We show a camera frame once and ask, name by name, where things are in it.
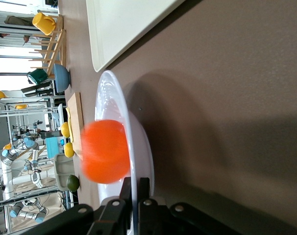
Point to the person in olive jacket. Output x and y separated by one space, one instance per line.
18 20

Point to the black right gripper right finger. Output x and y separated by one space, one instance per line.
158 218

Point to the teal box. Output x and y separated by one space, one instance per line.
54 148

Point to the wooden mug rack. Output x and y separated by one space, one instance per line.
56 46

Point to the wooden cutting board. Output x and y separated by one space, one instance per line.
76 115

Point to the cream tray with bear print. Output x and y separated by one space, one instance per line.
119 24

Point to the yellow plastic fork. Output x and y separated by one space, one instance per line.
69 127

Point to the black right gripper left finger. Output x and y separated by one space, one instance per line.
109 218

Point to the grey blue-jointed robot arm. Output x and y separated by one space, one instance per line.
28 143
35 177

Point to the yellow mug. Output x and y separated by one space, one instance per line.
43 23

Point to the white round plate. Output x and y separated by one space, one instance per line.
109 98

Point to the dark green mug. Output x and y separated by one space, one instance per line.
39 76

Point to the yellow lemon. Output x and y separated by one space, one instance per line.
65 129
69 150

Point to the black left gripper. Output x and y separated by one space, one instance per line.
37 89

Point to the orange fruit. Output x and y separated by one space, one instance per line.
104 151

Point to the dark green lime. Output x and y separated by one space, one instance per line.
73 183

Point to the beige divided tray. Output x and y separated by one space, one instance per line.
62 171

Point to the blue bowl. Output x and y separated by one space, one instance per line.
61 78

